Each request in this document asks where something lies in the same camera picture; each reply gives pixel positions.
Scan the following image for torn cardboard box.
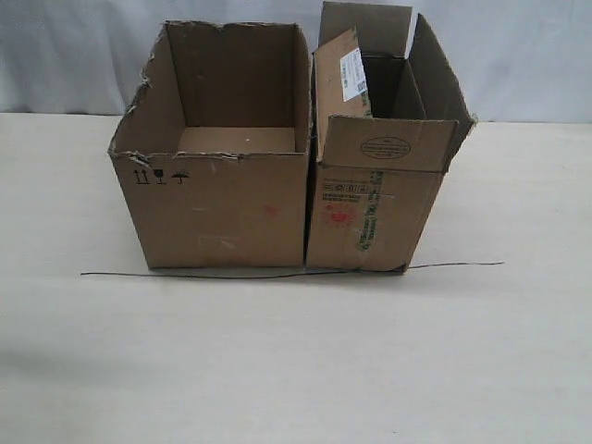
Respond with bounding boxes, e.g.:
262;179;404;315
108;20;312;268

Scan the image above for tall cardboard box with flaps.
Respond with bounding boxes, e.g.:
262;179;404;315
306;1;475;273

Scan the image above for thin dark line marker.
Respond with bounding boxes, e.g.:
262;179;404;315
79;261;506;280

